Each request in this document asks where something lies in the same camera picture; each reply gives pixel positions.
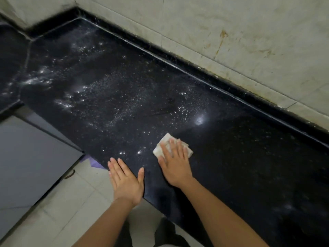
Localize person's left hand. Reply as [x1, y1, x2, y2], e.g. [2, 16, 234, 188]
[108, 157, 145, 206]

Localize person's right hand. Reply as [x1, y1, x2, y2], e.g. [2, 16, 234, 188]
[157, 138, 194, 189]

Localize white cleaning cloth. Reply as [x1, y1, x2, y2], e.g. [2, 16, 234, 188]
[153, 133, 194, 159]

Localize person's right forearm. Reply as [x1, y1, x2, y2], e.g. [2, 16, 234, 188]
[179, 177, 269, 247]

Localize person's left forearm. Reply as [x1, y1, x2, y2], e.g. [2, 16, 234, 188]
[72, 197, 135, 247]

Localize purple floor mat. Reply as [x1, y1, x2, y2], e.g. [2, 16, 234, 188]
[79, 154, 106, 170]

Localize person's dark trousers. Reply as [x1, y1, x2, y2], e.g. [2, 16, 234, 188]
[114, 217, 191, 247]

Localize grey cabinet door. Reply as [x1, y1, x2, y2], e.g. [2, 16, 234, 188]
[0, 105, 84, 240]

